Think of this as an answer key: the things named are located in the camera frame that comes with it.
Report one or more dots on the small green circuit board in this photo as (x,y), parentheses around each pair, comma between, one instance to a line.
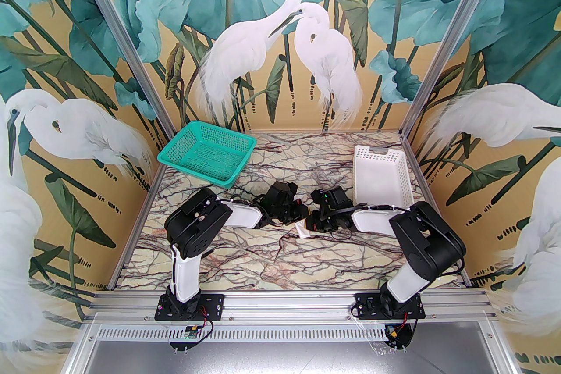
(191,333)

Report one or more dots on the green plastic mesh basket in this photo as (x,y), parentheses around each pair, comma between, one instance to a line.
(201,151)

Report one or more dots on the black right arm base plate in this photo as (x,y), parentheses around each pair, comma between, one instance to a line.
(366,304)

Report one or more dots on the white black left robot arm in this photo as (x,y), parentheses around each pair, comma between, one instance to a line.
(197,223)

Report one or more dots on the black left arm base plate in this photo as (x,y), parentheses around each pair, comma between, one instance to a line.
(212,304)

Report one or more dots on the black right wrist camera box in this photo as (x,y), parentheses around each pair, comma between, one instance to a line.
(338,197)

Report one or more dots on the aluminium front frame rail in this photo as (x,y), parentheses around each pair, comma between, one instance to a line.
(285,304)

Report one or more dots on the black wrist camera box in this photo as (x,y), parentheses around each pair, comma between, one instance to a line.
(282,191)
(338,197)

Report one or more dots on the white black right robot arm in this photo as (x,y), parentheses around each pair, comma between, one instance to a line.
(423,240)

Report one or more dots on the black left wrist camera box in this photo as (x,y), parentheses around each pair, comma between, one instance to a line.
(282,191)

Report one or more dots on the aluminium corner post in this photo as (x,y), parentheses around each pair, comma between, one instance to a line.
(120,30)
(455,30)

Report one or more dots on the white perforated plastic basket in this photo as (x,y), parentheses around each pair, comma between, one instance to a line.
(379,175)

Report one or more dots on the slotted grey metal panel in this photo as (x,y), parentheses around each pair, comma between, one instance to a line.
(285,333)

